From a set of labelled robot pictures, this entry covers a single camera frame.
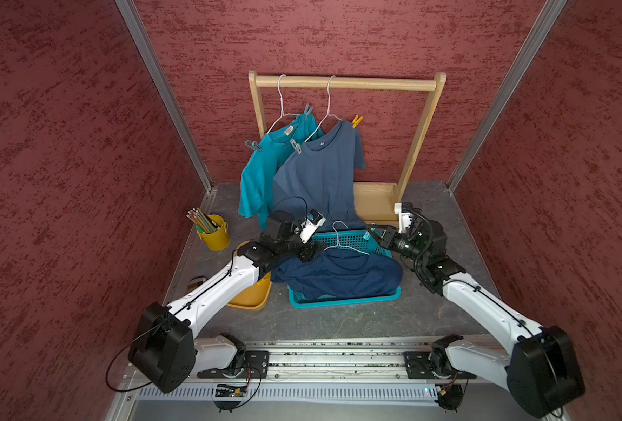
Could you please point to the teal-grey clothespin top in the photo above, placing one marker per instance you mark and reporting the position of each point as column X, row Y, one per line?
column 307, row 110

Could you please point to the coloured pencils bunch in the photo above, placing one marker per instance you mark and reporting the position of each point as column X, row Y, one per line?
column 205, row 224

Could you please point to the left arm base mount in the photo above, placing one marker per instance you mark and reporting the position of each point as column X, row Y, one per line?
column 245, row 365

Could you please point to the navy blue t-shirt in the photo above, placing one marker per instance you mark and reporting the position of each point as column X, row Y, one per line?
column 340, row 274

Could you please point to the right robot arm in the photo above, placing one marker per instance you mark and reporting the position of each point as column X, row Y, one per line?
column 537, row 365

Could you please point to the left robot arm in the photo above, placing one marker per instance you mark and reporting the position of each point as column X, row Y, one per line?
column 167, row 347

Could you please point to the aluminium rail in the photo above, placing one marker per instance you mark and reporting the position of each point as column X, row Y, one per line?
column 340, row 372

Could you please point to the grey clothespin on teal shoulder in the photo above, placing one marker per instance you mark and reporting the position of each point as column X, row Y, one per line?
column 253, row 145

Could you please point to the yellow clothespin upper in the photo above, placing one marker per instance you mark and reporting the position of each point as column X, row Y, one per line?
column 356, row 121

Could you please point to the yellow tray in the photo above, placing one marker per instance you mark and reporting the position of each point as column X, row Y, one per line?
column 252, row 295

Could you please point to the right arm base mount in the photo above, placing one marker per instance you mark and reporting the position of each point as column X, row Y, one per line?
column 430, row 366

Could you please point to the yellow pencil cup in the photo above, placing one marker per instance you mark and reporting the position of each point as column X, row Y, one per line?
column 220, row 238

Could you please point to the wooden clothes rack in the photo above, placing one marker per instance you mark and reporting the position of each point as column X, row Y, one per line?
column 375, row 201

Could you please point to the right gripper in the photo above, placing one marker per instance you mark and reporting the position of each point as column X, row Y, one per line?
column 386, row 235

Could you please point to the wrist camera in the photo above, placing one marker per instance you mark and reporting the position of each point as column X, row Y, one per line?
column 312, row 223
column 408, row 219

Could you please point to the corner aluminium profile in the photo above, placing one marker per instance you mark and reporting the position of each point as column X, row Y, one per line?
column 542, row 26
column 146, row 50

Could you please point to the grey clothespin on grey-blue shirt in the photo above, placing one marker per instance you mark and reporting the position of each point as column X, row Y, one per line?
column 296, row 146

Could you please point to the left corner aluminium profile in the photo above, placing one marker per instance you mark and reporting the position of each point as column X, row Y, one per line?
column 146, row 50

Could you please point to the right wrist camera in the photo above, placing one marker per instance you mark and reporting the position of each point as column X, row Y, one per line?
column 408, row 219

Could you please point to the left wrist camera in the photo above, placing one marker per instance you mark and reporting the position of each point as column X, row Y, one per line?
column 312, row 223

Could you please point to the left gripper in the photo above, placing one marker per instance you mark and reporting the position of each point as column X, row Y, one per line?
column 309, row 252

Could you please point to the teal t-shirt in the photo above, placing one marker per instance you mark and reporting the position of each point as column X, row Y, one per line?
column 256, row 198

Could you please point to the teal plastic basket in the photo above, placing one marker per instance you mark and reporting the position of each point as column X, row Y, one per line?
column 361, row 240

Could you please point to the grey-blue t-shirt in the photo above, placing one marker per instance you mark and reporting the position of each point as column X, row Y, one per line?
column 321, row 177

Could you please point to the white wire hanger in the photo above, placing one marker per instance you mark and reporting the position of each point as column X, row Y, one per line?
column 328, row 110
column 339, row 245
column 282, row 111

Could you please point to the right corner aluminium profile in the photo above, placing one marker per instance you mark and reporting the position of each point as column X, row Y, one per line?
column 542, row 26

